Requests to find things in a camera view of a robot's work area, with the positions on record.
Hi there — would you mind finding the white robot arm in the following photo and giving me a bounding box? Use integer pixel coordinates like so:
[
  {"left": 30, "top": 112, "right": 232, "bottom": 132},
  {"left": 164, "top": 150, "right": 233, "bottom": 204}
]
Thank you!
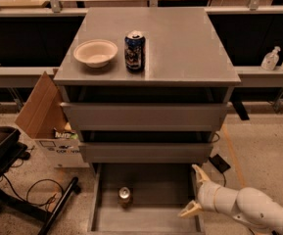
[{"left": 178, "top": 164, "right": 283, "bottom": 235}]

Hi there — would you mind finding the clear pump bottle left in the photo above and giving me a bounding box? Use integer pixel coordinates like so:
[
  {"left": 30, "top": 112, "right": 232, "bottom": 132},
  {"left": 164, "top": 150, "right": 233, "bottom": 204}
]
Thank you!
[{"left": 260, "top": 46, "right": 281, "bottom": 71}]

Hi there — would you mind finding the black power adapter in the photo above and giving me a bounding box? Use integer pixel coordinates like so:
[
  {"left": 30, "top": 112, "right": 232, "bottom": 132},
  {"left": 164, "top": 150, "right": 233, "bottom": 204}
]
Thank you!
[{"left": 209, "top": 154, "right": 231, "bottom": 173}]

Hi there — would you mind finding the grey open bottom drawer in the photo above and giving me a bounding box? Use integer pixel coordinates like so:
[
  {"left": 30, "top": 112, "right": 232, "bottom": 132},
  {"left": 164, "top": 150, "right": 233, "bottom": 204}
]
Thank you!
[{"left": 88, "top": 164, "right": 205, "bottom": 235}]

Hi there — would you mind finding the grey top drawer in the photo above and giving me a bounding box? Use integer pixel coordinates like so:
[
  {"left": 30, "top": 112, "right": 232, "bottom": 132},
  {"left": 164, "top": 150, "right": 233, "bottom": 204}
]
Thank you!
[{"left": 61, "top": 103, "right": 227, "bottom": 131}]

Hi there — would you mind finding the grey drawer cabinet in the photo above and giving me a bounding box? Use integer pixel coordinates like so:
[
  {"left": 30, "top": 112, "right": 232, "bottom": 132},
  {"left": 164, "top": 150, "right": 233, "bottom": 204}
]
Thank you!
[{"left": 53, "top": 6, "right": 242, "bottom": 174}]

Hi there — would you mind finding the grey metal rack rail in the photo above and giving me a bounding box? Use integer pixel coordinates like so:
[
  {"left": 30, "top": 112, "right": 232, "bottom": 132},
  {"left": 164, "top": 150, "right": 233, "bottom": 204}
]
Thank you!
[{"left": 0, "top": 67, "right": 58, "bottom": 88}]

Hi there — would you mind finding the open cardboard box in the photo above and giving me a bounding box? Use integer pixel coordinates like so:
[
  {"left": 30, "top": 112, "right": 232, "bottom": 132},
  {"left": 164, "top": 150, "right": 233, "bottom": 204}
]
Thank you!
[{"left": 15, "top": 72, "right": 89, "bottom": 168}]

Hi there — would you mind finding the black floor cable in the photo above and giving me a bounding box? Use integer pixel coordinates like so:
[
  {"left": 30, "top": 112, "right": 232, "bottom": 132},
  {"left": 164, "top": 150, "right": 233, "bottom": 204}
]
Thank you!
[{"left": 0, "top": 173, "right": 66, "bottom": 211}]

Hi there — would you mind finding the snack bag in box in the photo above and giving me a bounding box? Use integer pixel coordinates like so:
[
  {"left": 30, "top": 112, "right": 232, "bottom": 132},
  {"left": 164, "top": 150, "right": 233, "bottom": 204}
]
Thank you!
[{"left": 54, "top": 130, "right": 78, "bottom": 140}]

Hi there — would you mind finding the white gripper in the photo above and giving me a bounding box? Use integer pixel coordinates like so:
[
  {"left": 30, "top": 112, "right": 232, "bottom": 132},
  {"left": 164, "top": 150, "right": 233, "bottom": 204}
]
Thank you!
[{"left": 178, "top": 164, "right": 240, "bottom": 218}]

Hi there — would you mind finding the white paper bowl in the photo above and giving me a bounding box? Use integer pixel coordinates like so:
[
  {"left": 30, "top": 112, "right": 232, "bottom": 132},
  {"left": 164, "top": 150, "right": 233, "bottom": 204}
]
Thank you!
[{"left": 73, "top": 39, "right": 118, "bottom": 68}]

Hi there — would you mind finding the grey middle drawer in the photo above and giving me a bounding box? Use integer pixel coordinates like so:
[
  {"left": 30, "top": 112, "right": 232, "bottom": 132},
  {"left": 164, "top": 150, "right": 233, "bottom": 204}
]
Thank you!
[{"left": 79, "top": 143, "right": 212, "bottom": 164}]

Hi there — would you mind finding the black rolling stand base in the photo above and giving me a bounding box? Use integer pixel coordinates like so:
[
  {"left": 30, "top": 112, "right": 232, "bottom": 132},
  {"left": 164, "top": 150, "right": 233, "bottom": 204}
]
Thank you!
[{"left": 0, "top": 115, "right": 82, "bottom": 235}]

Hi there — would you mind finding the orange soda can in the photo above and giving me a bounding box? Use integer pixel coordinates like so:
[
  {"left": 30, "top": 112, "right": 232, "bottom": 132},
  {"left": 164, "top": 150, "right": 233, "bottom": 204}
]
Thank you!
[{"left": 118, "top": 187, "right": 132, "bottom": 208}]

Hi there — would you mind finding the blue soda can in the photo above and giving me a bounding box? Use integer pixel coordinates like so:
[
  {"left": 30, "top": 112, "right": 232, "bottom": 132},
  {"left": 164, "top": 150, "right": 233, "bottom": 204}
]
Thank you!
[{"left": 124, "top": 30, "right": 146, "bottom": 71}]

